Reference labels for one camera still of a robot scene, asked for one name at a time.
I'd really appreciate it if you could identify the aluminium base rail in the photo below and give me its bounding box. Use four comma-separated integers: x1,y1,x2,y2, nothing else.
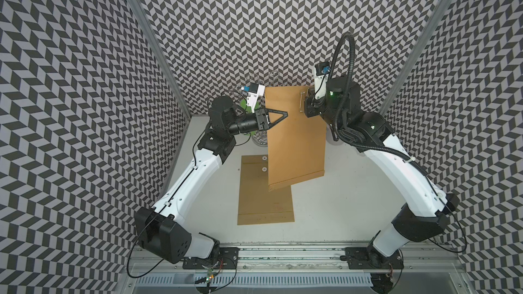
154,241,467,289

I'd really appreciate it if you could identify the brown kraft file bag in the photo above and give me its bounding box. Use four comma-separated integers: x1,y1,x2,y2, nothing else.
265,86,327,191

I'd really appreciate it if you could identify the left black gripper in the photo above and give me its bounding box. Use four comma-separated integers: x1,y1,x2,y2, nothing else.
227,108,287,136

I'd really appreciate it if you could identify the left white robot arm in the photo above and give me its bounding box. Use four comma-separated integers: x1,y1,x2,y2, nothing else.
135,96,288,266

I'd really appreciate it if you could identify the black corrugated cable hose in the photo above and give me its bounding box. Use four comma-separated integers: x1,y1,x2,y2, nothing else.
327,31,356,140

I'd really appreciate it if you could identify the chrome wire glass rack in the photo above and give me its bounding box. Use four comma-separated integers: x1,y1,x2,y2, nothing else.
252,131,268,147

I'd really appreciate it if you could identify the green plastic wine glass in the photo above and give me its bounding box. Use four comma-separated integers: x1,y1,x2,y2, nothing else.
240,99,251,114

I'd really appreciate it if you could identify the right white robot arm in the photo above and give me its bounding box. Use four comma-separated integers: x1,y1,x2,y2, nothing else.
302,76,460,265

